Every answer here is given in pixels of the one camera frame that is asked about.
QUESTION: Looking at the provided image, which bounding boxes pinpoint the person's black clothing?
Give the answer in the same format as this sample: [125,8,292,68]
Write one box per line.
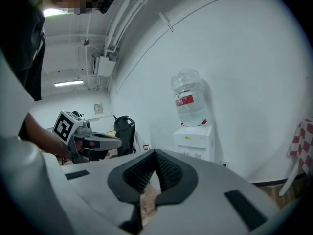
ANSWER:
[0,0,47,102]

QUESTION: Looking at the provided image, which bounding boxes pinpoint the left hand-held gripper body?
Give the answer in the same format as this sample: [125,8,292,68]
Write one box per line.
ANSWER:
[52,110,93,165]

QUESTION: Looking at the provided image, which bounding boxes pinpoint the white water dispenser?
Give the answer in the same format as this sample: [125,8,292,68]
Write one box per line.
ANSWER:
[173,125,216,163]

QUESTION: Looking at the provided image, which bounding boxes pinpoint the large clear water bottle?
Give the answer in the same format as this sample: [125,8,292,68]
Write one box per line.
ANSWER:
[170,68,213,128]

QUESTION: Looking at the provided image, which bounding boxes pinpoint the person's left forearm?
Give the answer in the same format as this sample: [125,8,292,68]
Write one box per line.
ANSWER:
[24,112,73,160]

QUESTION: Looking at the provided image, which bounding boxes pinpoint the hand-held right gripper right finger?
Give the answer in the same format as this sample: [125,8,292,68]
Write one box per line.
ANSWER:
[146,148,282,235]

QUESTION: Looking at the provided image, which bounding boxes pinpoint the white table leg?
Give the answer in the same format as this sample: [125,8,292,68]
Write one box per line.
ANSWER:
[278,155,303,197]

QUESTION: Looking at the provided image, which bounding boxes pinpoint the long ceiling light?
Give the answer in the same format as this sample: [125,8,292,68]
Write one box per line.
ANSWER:
[53,80,85,88]

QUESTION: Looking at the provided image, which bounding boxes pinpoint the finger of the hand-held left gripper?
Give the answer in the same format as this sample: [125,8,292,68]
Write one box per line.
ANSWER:
[82,132,123,152]

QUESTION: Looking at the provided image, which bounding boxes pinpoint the red white checkered tablecloth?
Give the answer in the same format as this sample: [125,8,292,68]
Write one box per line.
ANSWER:
[287,118,313,176]

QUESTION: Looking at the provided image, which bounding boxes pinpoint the black head-worn camera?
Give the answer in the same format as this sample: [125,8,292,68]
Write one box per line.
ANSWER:
[97,0,116,15]

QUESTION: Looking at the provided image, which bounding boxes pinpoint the white ceiling air conditioner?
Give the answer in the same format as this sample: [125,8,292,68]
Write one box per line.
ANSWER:
[90,52,117,78]

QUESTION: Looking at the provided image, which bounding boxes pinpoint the white ceiling pipes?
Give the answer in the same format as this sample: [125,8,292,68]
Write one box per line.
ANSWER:
[102,0,167,56]

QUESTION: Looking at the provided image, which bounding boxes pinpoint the black office chair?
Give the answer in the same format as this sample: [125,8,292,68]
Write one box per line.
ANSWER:
[113,115,136,158]

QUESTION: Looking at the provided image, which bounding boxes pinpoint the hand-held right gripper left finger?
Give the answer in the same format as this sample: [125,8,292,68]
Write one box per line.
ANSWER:
[0,135,157,235]

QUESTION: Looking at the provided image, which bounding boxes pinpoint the person's left hand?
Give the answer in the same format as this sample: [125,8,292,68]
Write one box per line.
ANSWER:
[74,138,96,158]

